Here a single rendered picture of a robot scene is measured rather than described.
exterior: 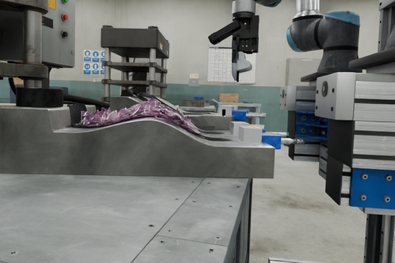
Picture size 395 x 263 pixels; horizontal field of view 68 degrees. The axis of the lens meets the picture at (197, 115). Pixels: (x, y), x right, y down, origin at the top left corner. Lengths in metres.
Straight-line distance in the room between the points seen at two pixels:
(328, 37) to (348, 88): 0.59
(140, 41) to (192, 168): 4.37
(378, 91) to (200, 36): 6.89
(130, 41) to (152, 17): 2.87
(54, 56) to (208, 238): 1.31
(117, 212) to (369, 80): 0.50
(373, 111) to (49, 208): 0.55
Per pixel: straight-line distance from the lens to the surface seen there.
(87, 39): 8.04
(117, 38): 4.94
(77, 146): 0.53
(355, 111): 0.62
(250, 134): 0.57
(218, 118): 0.81
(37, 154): 0.55
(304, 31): 1.24
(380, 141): 0.64
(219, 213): 0.36
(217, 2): 7.62
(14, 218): 0.38
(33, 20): 1.26
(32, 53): 1.24
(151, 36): 4.80
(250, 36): 0.96
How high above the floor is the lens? 0.93
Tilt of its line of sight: 3 degrees down
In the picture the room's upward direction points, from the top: 2 degrees clockwise
